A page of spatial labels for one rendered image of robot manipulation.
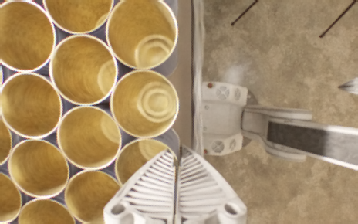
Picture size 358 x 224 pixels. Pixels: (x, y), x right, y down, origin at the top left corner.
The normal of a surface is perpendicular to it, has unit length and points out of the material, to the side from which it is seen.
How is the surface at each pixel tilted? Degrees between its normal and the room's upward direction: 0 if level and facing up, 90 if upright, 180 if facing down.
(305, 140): 62
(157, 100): 2
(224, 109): 0
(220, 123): 0
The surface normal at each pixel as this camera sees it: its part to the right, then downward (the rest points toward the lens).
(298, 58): -0.01, 0.07
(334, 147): -0.89, -0.02
